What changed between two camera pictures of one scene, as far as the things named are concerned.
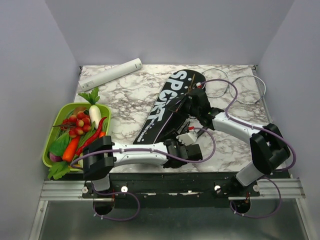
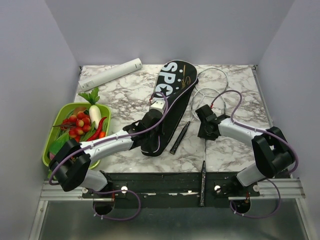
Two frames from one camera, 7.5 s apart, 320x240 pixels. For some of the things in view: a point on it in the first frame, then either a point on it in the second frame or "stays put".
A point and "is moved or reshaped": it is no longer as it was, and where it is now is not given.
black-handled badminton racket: x=250 y=89 -> x=215 y=101
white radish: x=95 y=114 stays put
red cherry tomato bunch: x=77 y=124 stays put
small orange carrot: x=101 y=134 stays put
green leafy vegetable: x=59 y=146 stays put
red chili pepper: x=93 y=137 stays put
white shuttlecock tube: x=107 y=75 stays put
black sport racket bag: x=159 y=119 is moved or reshaped
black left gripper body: x=180 y=145 -> x=158 y=130
